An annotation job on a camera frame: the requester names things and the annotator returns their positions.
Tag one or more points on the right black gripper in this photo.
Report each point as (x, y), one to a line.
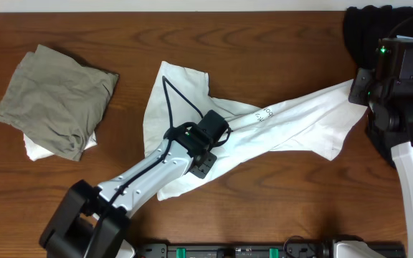
(362, 77)

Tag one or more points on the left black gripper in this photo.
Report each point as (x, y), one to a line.
(203, 170)

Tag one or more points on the white printed t-shirt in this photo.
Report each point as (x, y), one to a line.
(317, 122)

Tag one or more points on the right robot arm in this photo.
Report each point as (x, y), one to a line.
(387, 90)

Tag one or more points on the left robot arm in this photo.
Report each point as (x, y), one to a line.
(92, 221)

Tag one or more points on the black garment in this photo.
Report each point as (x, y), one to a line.
(362, 29)

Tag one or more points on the folded olive green garment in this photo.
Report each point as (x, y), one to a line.
(56, 102)

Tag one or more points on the folded white garment underneath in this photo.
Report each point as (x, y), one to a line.
(36, 152)

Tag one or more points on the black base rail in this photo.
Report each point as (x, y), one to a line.
(293, 247)

